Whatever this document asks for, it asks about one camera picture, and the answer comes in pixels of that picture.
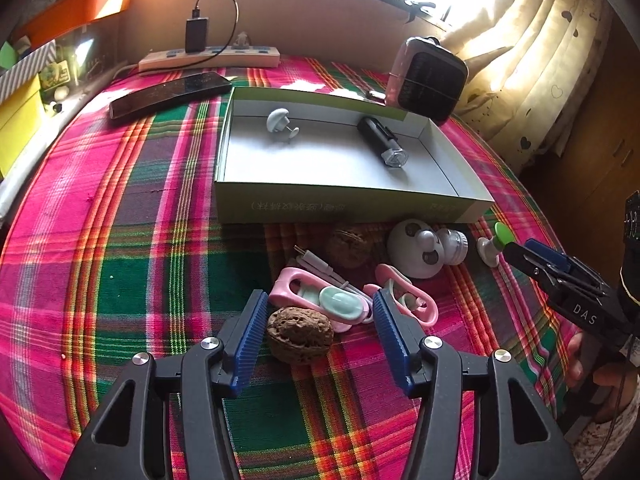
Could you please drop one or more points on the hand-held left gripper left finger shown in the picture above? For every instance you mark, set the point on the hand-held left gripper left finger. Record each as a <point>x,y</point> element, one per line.
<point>250,340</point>

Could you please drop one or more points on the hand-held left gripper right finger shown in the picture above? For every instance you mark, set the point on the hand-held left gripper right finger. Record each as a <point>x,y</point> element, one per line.
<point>392,340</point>

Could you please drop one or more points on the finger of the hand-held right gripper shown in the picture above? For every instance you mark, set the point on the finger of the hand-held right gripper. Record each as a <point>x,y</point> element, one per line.
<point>530,260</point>
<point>550,252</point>

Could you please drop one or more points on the green and white suction hook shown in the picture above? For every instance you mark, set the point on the green and white suction hook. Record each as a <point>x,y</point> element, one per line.
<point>487,250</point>

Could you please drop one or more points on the pink clip with mint pad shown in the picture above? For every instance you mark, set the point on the pink clip with mint pad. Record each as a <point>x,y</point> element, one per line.
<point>287,285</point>
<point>425,310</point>

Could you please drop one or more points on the brown walnut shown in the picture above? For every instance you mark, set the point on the brown walnut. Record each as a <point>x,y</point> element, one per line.
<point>300,337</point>
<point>347,250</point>

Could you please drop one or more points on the white ribbed cap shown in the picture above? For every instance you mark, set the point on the white ribbed cap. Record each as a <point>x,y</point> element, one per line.
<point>452,245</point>

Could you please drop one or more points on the green and white cardboard box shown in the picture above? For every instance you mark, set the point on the green and white cardboard box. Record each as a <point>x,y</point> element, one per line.
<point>325,160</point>

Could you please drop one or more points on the person's right forearm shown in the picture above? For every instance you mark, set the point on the person's right forearm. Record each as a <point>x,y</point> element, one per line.
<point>615,450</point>

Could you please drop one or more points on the person's right hand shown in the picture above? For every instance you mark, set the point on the person's right hand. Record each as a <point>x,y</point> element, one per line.
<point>575,360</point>

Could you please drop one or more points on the white round device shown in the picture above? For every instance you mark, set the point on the white round device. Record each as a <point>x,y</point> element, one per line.
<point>405,245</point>

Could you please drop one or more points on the dark wooden cabinet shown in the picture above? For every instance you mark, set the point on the dark wooden cabinet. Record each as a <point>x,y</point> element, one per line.
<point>590,160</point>

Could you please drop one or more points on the plaid tablecloth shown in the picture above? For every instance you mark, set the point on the plaid tablecloth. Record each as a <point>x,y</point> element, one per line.
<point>125,260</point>

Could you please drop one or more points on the cream patterned curtain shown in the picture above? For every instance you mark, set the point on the cream patterned curtain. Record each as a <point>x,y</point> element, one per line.
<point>540,60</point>

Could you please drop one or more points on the black flashlight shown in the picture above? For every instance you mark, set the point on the black flashlight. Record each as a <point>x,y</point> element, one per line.
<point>375,135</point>

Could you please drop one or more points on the pink and black heater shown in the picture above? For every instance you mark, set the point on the pink and black heater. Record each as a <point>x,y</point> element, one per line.
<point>430,80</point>

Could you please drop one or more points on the grey mushroom-shaped hook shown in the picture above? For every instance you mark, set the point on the grey mushroom-shaped hook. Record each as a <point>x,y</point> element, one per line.
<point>277,120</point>

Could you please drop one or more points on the black smartphone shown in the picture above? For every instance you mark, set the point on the black smartphone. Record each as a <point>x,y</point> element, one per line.
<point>170,92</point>

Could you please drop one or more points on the beige power strip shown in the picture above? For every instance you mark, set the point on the beige power strip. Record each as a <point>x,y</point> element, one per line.
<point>250,57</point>

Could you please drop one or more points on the black charger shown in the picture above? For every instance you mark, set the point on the black charger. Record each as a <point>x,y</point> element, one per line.
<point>196,35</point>

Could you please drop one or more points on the yellow box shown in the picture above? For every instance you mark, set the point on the yellow box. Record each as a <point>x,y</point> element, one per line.
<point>17,125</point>

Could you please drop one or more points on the green printed packet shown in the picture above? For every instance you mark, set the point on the green printed packet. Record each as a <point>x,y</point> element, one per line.
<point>52,77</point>

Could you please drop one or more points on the striped box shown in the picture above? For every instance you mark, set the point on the striped box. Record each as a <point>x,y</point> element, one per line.
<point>25,70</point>

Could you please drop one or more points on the orange tray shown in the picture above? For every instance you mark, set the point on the orange tray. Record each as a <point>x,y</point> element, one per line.
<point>75,10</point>

